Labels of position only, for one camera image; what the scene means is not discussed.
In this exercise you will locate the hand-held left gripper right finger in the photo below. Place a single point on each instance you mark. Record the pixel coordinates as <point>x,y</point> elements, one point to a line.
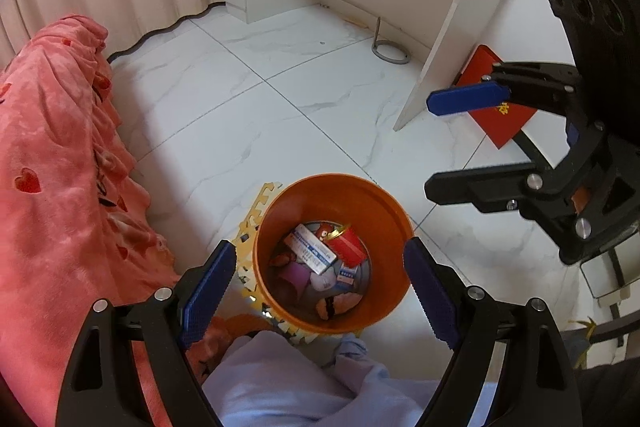
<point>432,292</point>

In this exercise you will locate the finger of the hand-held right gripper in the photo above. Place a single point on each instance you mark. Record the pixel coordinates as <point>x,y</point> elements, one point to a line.
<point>467,99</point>
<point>475,187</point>

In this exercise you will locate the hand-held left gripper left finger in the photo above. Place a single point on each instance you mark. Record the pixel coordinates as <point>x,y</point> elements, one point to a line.
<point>210,292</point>

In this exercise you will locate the pink paper cup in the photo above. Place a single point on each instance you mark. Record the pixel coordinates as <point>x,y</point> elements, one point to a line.
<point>295,282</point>

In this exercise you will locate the orange plastic bucket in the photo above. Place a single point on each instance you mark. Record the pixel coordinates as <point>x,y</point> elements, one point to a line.
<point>380,217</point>

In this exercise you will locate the red carton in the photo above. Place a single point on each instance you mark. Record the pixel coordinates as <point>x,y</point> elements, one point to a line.
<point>347,248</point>

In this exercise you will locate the white tissue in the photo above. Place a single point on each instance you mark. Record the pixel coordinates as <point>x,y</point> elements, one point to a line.
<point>325,282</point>

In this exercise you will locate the white blue medicine box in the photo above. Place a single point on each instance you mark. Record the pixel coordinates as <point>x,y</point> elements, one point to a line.
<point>310,249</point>

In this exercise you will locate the flat red box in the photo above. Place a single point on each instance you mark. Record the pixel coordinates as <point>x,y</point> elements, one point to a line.
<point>500,127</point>

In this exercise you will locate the orange cloth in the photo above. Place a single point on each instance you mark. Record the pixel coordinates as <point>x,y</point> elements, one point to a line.
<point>240,324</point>

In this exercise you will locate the small blue white packet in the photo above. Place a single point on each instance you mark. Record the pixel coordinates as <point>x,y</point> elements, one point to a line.
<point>346,275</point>

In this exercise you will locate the yellow foam puzzle mat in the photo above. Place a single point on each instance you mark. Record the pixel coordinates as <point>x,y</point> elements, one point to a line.
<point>260,207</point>

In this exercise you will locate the person's pale lavender pants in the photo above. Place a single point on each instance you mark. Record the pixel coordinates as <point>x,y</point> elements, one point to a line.
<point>280,387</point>

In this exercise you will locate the pink printed blanket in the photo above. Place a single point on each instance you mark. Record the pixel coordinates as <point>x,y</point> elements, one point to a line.
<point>50,182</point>

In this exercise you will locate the dark cloth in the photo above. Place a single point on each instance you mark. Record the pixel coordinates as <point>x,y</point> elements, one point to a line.
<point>610,392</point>

